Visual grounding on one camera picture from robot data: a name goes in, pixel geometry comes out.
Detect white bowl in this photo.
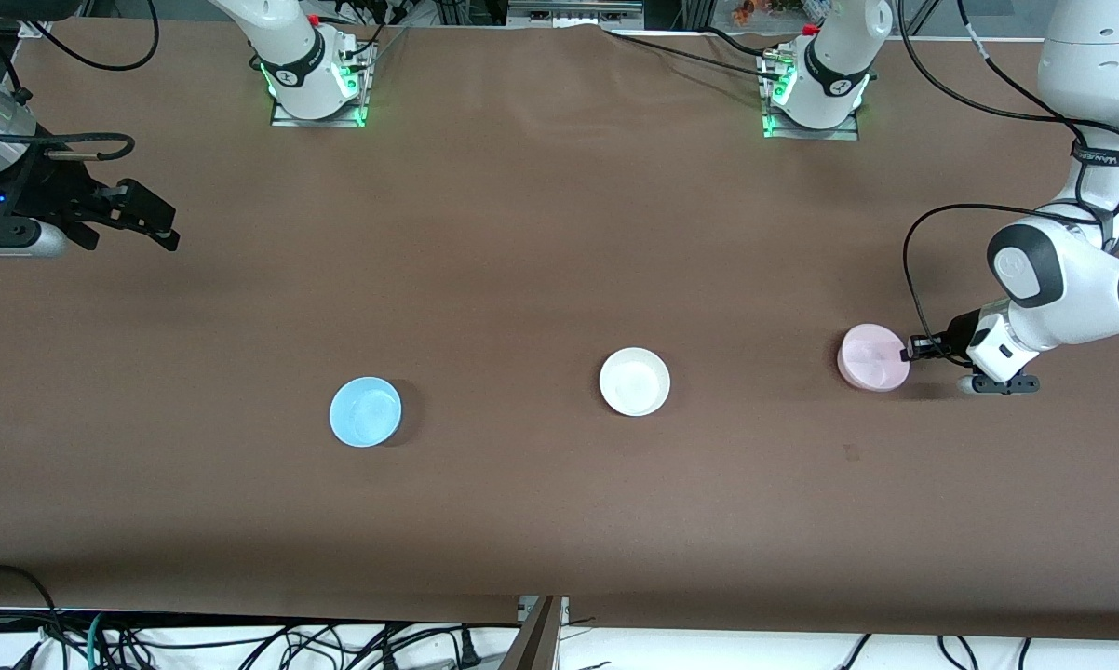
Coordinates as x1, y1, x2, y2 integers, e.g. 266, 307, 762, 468
600, 347, 671, 417

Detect short black base cable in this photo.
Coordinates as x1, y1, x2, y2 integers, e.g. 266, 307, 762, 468
699, 25, 776, 59

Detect pink bowl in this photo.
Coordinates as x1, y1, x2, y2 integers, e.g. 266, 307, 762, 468
837, 323, 911, 393

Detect aluminium profile bar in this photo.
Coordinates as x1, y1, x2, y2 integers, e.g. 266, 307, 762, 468
499, 596, 570, 670

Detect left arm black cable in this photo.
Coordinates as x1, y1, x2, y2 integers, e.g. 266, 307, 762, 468
897, 0, 1119, 364

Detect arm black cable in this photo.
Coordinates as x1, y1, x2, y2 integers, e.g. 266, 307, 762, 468
0, 0, 160, 164
897, 0, 1119, 364

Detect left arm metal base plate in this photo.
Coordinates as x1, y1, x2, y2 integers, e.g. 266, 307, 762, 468
762, 51, 860, 141

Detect orange colourful objects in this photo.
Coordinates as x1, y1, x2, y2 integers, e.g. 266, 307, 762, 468
732, 0, 807, 25

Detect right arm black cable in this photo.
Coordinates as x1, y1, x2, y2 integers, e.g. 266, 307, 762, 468
0, 0, 160, 164

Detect long black base cable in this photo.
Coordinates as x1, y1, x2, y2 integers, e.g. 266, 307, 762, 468
604, 30, 776, 75

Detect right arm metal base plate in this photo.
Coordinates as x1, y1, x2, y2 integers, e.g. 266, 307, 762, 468
269, 26, 379, 128

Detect grey metal box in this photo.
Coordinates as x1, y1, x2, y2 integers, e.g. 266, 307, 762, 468
507, 0, 645, 29

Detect light blue bowl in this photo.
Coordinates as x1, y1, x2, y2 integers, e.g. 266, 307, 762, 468
330, 376, 402, 449

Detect thick black cable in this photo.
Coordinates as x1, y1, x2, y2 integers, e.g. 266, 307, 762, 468
0, 563, 62, 652

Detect brown table cover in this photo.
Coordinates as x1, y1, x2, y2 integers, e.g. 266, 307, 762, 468
0, 19, 1119, 643

